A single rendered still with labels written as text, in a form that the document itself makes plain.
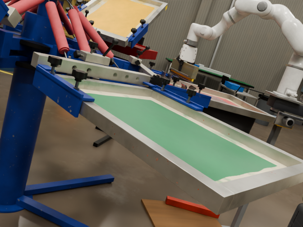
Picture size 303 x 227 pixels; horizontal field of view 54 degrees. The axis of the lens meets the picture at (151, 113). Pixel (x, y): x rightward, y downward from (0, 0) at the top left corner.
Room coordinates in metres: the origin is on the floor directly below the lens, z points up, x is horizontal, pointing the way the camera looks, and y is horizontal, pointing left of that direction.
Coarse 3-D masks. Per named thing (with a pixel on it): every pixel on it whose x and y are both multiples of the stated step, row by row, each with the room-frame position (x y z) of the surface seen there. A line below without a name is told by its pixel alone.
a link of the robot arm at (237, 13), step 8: (240, 0) 1.73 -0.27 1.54; (248, 0) 1.70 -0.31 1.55; (256, 0) 1.69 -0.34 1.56; (264, 0) 1.67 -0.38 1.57; (232, 8) 1.82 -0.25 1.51; (240, 8) 1.72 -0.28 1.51; (248, 8) 1.70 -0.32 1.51; (256, 8) 1.68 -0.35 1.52; (264, 8) 1.66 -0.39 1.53; (232, 16) 1.80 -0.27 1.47; (240, 16) 1.79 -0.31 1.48
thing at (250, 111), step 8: (208, 88) 2.31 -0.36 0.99; (224, 96) 2.34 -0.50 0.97; (232, 96) 2.32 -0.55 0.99; (216, 104) 1.71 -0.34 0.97; (224, 104) 1.72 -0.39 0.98; (240, 104) 2.18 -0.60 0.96; (248, 104) 2.09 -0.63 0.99; (232, 112) 1.75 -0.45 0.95; (240, 112) 1.76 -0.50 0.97; (248, 112) 1.78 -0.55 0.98; (256, 112) 1.79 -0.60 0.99; (264, 112) 1.93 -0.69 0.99; (264, 120) 1.82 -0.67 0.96; (272, 120) 1.83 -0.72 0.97
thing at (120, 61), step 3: (114, 57) 1.81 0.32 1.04; (114, 60) 1.77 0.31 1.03; (117, 60) 1.78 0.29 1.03; (120, 60) 1.78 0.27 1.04; (123, 60) 1.80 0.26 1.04; (117, 63) 1.78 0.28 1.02; (120, 63) 1.79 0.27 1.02; (123, 63) 1.79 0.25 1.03; (126, 63) 1.80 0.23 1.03; (129, 63) 1.80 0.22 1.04; (114, 66) 1.78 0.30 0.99; (120, 66) 1.79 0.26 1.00; (123, 66) 1.79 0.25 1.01; (129, 66) 1.80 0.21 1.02; (132, 66) 1.81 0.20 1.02; (135, 66) 1.81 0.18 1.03; (138, 66) 1.82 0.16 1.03; (129, 69) 1.81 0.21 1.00; (132, 69) 1.81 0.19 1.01; (135, 69) 1.82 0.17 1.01
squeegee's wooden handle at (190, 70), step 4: (176, 60) 2.05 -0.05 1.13; (172, 64) 2.10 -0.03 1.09; (176, 64) 2.02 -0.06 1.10; (184, 64) 1.89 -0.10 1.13; (188, 64) 1.83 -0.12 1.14; (176, 68) 2.00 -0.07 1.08; (184, 68) 1.87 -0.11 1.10; (188, 68) 1.81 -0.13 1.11; (192, 68) 1.76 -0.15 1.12; (196, 68) 1.74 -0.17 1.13; (184, 72) 1.85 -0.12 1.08; (188, 72) 1.79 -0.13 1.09; (192, 72) 1.74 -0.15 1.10; (196, 72) 1.74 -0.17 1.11; (192, 76) 1.74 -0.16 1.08
